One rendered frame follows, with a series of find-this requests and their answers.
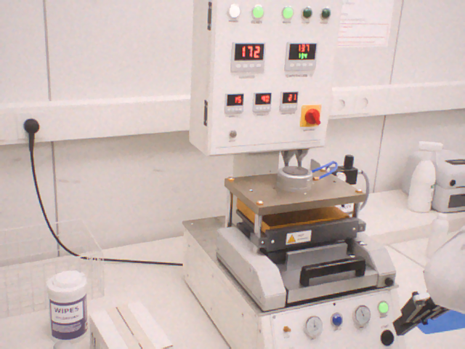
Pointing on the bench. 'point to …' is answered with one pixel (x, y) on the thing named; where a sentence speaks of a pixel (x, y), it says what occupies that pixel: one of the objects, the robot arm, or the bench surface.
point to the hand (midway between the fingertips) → (406, 322)
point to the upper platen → (285, 219)
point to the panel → (292, 321)
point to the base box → (233, 301)
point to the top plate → (293, 190)
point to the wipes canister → (67, 306)
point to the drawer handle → (358, 263)
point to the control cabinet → (261, 81)
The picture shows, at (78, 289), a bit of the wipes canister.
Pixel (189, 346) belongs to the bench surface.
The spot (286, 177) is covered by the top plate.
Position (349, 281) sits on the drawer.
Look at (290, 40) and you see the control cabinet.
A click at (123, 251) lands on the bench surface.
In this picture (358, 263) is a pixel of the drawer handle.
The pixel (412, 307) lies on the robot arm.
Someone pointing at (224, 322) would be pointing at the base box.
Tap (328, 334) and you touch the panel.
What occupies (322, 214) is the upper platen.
